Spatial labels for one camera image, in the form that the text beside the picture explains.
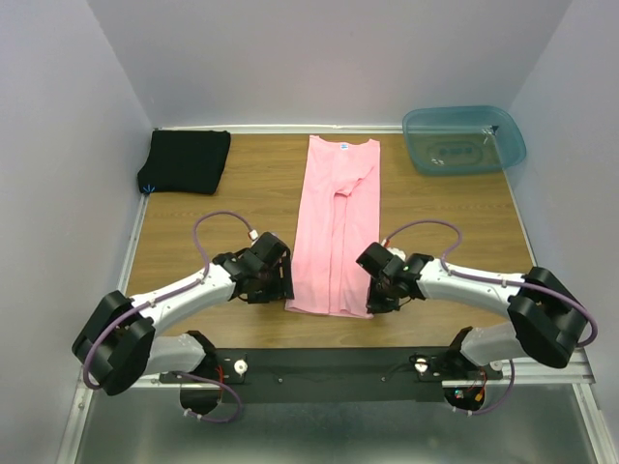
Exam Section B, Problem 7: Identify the pink t-shirt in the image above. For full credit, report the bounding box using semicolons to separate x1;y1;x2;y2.
285;135;381;319

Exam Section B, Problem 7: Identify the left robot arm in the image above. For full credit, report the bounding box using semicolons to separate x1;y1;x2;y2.
72;232;293;395

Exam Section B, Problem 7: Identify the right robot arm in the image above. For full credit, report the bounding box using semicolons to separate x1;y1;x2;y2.
357;243;598;378

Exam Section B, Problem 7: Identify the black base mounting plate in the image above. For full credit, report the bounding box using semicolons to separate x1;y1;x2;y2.
191;347;503;404

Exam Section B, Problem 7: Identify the folded black t-shirt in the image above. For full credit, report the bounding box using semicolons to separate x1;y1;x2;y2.
136;130;231;195

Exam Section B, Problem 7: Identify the blue translucent plastic bin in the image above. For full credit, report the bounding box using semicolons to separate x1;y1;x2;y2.
402;105;527;176

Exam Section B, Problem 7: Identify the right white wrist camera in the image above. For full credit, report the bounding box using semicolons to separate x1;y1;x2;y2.
381;239;406;261

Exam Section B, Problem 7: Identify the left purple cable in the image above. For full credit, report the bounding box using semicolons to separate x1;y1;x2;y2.
81;210;257;424

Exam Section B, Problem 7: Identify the purple cable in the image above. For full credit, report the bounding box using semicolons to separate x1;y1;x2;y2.
81;210;257;424
384;219;600;417

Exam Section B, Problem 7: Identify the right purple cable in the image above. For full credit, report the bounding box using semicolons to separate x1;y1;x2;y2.
384;219;600;417

